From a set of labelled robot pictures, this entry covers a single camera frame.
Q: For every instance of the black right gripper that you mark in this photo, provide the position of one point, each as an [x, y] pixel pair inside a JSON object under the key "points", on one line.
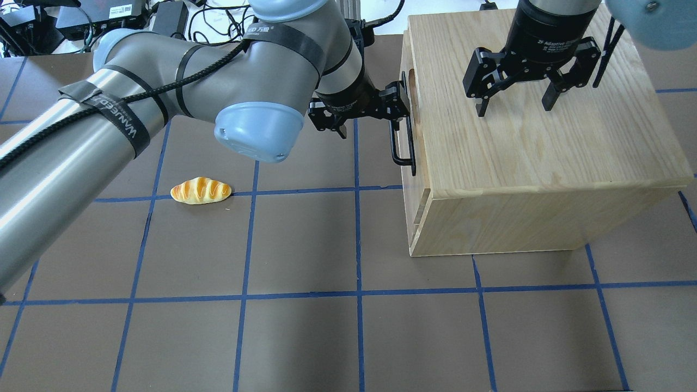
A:
{"points": [[546, 34]]}

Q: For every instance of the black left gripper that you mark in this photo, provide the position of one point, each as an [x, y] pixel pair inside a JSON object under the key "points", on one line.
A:
{"points": [[348, 96]]}

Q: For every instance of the black drawer handle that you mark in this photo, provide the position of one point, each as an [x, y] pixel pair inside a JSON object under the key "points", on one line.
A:
{"points": [[402, 144]]}

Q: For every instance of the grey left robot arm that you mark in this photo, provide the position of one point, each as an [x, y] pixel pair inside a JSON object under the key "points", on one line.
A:
{"points": [[297, 59]]}

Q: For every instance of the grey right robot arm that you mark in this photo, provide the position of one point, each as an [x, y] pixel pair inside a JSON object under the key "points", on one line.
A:
{"points": [[661, 25]]}

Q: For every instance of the wooden drawer cabinet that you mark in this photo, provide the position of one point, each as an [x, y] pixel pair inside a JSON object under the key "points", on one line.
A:
{"points": [[522, 179]]}

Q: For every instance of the toy bread loaf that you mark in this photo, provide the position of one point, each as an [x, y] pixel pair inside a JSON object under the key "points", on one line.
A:
{"points": [[201, 190]]}

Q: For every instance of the black power adapter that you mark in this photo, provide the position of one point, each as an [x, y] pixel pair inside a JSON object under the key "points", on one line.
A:
{"points": [[170, 18]]}

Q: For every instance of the aluminium frame post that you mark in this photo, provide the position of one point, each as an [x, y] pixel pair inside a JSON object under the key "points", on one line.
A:
{"points": [[350, 9]]}

